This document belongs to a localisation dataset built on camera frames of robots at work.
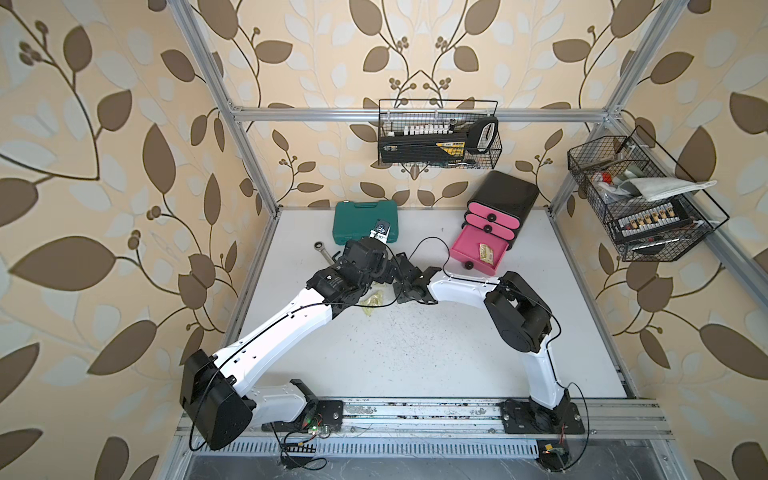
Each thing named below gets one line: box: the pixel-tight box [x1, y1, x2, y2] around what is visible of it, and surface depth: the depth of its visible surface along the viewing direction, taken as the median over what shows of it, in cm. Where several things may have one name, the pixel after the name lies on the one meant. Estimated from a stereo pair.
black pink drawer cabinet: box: [450, 171, 539, 277], surface depth 104 cm
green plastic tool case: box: [332, 200, 398, 245], surface depth 118 cm
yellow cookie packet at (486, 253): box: [479, 243, 494, 266], surface depth 106 cm
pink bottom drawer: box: [450, 225, 510, 276], surface depth 107 cm
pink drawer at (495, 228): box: [466, 213, 516, 240], surface depth 102 cm
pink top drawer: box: [467, 202, 521, 229], surface depth 100 cm
